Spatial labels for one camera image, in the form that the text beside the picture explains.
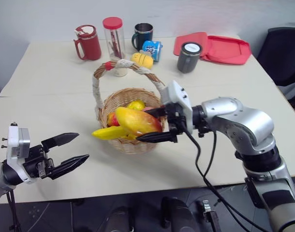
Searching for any red yellow apple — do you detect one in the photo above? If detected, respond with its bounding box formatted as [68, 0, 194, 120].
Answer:
[106, 112, 121, 128]

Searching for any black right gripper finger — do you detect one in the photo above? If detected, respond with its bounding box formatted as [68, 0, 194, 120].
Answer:
[145, 106, 168, 119]
[136, 130, 179, 144]

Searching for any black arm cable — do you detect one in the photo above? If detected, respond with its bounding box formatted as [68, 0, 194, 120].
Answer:
[182, 124, 274, 232]
[202, 130, 235, 213]
[5, 189, 23, 232]

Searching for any red plastic lid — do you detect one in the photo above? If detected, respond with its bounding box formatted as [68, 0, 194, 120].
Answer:
[173, 31, 209, 57]

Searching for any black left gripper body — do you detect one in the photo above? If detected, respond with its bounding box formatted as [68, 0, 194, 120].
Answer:
[22, 144, 55, 180]

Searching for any wicker basket with handle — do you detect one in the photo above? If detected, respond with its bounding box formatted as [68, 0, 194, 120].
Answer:
[91, 58, 168, 156]

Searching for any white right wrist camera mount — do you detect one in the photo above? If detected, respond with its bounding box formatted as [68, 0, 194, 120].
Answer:
[160, 80, 194, 135]

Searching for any large dark rounded shape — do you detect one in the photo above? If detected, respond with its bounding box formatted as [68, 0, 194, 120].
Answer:
[160, 196, 199, 232]

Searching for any yellow toy with face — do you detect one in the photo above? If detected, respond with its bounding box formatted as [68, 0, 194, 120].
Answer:
[130, 51, 155, 70]

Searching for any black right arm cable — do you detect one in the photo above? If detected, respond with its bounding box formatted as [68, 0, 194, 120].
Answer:
[202, 130, 235, 213]
[182, 124, 274, 232]

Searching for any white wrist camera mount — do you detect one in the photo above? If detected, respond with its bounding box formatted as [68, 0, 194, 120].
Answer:
[1, 122, 38, 185]
[160, 80, 194, 135]

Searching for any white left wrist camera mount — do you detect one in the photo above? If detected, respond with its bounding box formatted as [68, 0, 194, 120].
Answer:
[1, 122, 38, 185]

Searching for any black office chair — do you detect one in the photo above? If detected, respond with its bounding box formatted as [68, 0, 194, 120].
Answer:
[256, 26, 295, 114]

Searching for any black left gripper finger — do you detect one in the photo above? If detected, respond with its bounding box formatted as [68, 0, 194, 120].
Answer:
[41, 132, 80, 152]
[50, 154, 90, 180]

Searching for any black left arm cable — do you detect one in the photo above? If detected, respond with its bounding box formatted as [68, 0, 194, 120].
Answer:
[5, 189, 23, 232]

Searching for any blue printed can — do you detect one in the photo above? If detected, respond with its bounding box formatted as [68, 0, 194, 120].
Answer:
[140, 40, 163, 62]

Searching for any grey mug with lid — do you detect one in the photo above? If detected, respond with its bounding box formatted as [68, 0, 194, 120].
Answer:
[177, 41, 203, 74]

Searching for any yellow lemon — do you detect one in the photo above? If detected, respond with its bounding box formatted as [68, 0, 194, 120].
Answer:
[126, 99, 146, 111]

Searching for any red mug with lid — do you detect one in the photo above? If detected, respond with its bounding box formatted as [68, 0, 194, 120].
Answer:
[73, 24, 103, 62]

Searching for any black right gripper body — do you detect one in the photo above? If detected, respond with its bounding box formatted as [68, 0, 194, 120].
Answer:
[164, 102, 188, 144]

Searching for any dark teal steel mug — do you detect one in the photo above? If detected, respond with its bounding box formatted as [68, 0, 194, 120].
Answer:
[131, 22, 154, 52]

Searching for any yellow banana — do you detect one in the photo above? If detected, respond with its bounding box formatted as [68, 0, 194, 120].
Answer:
[91, 126, 136, 141]

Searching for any clear jar with red lid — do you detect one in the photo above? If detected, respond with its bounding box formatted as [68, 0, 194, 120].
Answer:
[102, 16, 126, 60]

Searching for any red plastic tray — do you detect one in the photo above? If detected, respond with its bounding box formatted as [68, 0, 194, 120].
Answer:
[199, 35, 251, 66]

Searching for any black clip bracket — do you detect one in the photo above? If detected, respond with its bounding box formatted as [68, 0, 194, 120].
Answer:
[200, 199, 219, 232]

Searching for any small white cup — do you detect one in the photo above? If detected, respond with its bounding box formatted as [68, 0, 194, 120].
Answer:
[112, 65, 129, 78]

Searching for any yellow red mango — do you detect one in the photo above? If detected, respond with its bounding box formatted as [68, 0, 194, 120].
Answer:
[115, 106, 163, 138]

